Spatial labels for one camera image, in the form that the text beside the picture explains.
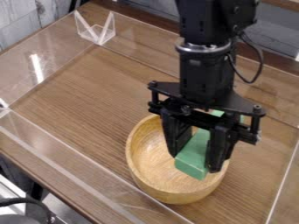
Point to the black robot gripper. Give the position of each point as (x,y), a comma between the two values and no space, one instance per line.
(201,100)

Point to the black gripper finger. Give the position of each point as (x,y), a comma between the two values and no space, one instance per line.
(223,139)

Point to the green rectangular block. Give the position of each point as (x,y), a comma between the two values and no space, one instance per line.
(189,160)

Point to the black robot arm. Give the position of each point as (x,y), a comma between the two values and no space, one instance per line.
(211,22)

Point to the brown wooden bowl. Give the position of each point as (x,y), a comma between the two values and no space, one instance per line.
(152,169)

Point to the clear acrylic tray walls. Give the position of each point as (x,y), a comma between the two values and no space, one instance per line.
(77,131)

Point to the clear acrylic corner bracket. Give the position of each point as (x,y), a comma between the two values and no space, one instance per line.
(99,34)

